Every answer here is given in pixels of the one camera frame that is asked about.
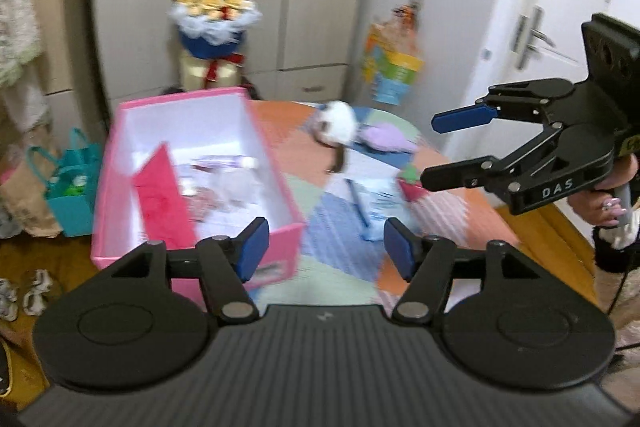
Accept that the white blue wipes packet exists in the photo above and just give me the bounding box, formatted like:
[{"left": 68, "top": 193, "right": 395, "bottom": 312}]
[{"left": 345, "top": 177, "right": 408, "bottom": 242}]

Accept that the red card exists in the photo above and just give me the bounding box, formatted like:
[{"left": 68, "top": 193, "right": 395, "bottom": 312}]
[{"left": 132, "top": 144, "right": 198, "bottom": 248}]

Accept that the brown paper bag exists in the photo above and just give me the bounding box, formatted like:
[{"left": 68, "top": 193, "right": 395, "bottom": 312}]
[{"left": 0, "top": 147, "right": 58, "bottom": 238}]

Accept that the white strappy sandal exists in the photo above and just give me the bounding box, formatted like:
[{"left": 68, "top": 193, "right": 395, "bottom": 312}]
[
  {"left": 0, "top": 277, "right": 21, "bottom": 320},
  {"left": 22, "top": 269, "right": 56, "bottom": 315}
]

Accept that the teal gift bag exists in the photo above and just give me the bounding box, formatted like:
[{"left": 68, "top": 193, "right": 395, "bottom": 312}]
[{"left": 27, "top": 127, "right": 104, "bottom": 238}]

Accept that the metal door handle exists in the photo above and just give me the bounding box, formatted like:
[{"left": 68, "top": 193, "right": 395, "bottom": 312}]
[{"left": 515, "top": 5, "right": 556, "bottom": 70}]

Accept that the red strawberry plush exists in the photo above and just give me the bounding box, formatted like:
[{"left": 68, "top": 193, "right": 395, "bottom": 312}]
[{"left": 397, "top": 164, "right": 436, "bottom": 202}]

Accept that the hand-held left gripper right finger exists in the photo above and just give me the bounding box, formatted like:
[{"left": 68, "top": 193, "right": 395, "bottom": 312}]
[{"left": 384, "top": 218, "right": 547, "bottom": 324}]

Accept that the colourful gift bag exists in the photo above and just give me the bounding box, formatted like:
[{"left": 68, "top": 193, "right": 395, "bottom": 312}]
[{"left": 362, "top": 4, "right": 426, "bottom": 106}]

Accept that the panda plush toy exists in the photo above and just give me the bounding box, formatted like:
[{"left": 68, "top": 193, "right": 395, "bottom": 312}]
[{"left": 307, "top": 101, "right": 358, "bottom": 172}]

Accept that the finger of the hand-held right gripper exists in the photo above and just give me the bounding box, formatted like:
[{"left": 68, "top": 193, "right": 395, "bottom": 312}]
[
  {"left": 431, "top": 79, "right": 576, "bottom": 134},
  {"left": 420, "top": 123, "right": 566, "bottom": 194}
]

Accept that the yellow flower bouquet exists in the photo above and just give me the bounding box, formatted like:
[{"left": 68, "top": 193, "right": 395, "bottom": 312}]
[{"left": 167, "top": 0, "right": 263, "bottom": 90}]

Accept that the pink cardboard box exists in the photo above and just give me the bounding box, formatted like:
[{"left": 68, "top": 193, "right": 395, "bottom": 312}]
[{"left": 90, "top": 88, "right": 307, "bottom": 310}]

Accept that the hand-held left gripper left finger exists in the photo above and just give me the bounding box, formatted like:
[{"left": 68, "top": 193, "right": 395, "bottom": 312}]
[{"left": 106, "top": 217, "right": 271, "bottom": 324}]

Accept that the person's right hand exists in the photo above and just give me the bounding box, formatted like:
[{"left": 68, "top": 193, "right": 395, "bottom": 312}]
[{"left": 569, "top": 154, "right": 640, "bottom": 228}]

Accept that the patchwork striped tablecloth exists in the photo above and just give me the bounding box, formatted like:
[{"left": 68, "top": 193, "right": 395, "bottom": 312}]
[{"left": 245, "top": 101, "right": 516, "bottom": 308}]

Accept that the purple plush toy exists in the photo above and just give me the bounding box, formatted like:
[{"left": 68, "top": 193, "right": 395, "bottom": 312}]
[{"left": 357, "top": 122, "right": 418, "bottom": 154}]

